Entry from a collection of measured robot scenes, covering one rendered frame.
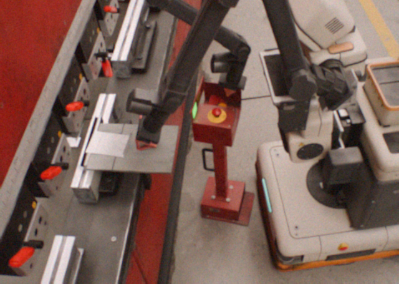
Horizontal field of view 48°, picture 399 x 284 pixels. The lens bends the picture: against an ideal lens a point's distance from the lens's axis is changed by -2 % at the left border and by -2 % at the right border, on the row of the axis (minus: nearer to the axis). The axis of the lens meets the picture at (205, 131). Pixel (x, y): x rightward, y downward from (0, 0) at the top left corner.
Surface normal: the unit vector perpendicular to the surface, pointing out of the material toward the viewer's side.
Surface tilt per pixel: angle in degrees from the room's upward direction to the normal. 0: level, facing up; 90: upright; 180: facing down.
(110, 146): 0
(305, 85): 91
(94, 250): 0
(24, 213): 90
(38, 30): 90
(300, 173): 0
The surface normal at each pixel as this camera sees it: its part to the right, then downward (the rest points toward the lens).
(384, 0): -0.06, -0.62
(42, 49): 0.99, 0.04
